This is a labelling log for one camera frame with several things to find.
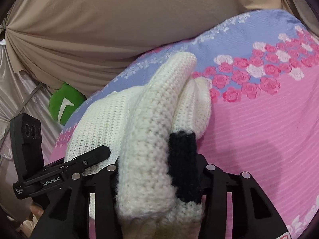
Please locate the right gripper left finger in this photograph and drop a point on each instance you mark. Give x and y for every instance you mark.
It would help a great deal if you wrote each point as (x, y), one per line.
(67, 216)

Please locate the white red black knit sweater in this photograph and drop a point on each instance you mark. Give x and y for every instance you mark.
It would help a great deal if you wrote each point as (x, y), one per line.
(151, 131)

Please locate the floral beige blanket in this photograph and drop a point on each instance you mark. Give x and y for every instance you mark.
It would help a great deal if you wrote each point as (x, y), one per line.
(302, 10)

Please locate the beige draped fabric cover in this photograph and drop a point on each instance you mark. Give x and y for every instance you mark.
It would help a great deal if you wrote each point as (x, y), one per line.
(86, 43)

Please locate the pink floral bed sheet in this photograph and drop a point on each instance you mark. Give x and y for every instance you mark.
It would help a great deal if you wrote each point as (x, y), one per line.
(262, 67)

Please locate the green plush pillow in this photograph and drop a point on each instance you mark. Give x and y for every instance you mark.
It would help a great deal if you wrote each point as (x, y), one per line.
(64, 102)

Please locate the person's left hand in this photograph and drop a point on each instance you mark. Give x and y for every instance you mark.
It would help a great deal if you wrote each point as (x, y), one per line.
(36, 210)

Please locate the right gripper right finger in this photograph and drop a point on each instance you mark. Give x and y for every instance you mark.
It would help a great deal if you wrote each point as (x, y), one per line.
(253, 214)

